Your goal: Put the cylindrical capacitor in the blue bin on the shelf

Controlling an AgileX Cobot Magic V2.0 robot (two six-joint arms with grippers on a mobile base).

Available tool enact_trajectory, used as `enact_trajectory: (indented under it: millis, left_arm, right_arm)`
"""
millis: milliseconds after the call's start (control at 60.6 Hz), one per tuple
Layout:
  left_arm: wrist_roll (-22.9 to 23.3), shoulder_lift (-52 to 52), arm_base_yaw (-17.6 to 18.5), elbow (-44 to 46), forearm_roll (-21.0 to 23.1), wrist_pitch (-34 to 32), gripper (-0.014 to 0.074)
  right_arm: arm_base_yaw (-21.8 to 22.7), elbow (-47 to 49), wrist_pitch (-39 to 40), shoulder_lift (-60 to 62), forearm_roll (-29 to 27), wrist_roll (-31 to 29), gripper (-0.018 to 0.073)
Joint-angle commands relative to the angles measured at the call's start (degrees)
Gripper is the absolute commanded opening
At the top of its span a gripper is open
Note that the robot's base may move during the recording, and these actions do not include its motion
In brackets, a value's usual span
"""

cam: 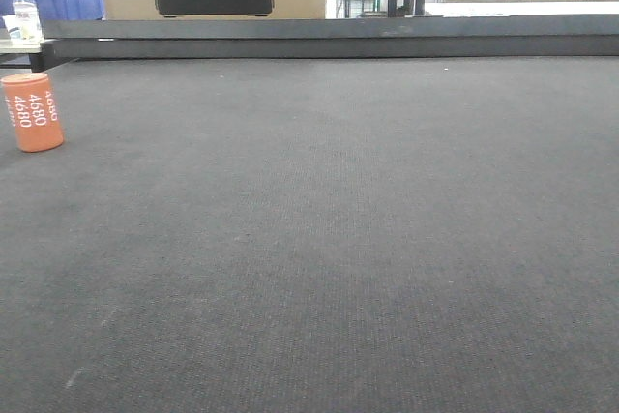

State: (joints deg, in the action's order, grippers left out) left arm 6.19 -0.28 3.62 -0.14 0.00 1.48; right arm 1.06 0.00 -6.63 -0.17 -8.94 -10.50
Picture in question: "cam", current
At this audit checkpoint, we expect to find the black table edge rail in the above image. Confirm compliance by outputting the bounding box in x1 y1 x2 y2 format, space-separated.
38 15 618 70

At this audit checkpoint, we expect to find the orange cylindrical capacitor 4680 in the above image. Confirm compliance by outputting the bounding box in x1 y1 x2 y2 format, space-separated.
1 73 65 153

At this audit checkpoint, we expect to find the dark grey table mat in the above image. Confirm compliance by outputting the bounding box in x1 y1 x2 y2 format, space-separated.
1 58 618 412

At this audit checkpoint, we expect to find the clear plastic water bottle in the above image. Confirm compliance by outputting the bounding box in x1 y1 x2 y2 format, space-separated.
13 0 43 44

